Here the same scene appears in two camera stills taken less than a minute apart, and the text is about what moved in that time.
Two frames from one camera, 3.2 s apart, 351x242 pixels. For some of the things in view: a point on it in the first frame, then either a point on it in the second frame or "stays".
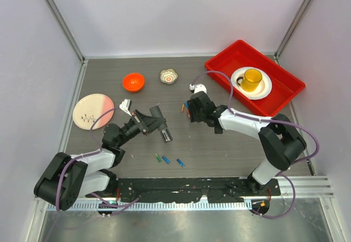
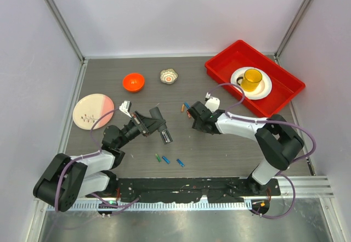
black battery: [166, 136] stays
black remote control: [165, 134] stays
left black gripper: [148, 123] stays
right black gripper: [194, 117] -> [197, 125]
